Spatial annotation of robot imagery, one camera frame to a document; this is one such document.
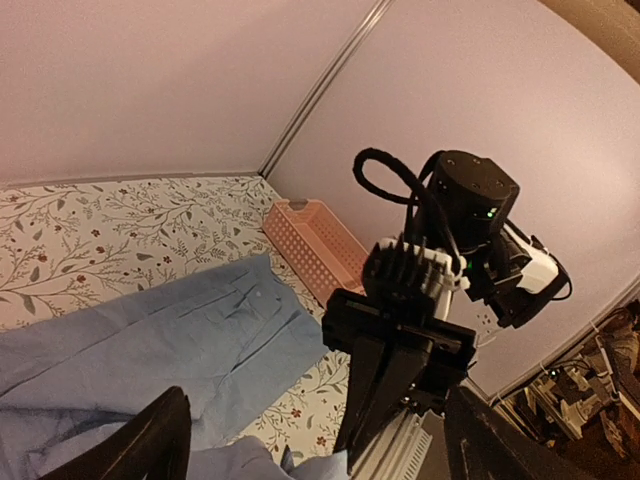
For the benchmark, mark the floral patterned tablecloth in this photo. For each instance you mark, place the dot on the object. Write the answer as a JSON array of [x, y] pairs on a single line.
[[66, 248]]

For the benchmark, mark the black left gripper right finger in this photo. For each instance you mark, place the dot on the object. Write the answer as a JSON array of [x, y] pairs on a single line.
[[481, 444]]

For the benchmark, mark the light blue shirt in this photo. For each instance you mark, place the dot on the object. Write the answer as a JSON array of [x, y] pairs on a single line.
[[233, 338]]

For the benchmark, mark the aluminium frame post right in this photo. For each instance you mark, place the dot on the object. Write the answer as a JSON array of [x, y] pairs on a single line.
[[320, 87]]

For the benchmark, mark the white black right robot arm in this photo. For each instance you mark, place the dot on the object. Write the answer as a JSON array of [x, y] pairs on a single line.
[[457, 236]]

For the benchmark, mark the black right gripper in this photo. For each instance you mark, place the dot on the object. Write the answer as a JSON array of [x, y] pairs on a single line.
[[399, 355]]

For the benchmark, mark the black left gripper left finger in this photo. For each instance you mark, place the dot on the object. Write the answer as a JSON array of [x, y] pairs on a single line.
[[155, 444]]

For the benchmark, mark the pink perforated plastic basket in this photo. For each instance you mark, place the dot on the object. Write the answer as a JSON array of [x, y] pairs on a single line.
[[316, 244]]

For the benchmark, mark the aluminium front rail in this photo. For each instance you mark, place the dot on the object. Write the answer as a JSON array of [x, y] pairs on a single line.
[[411, 447]]

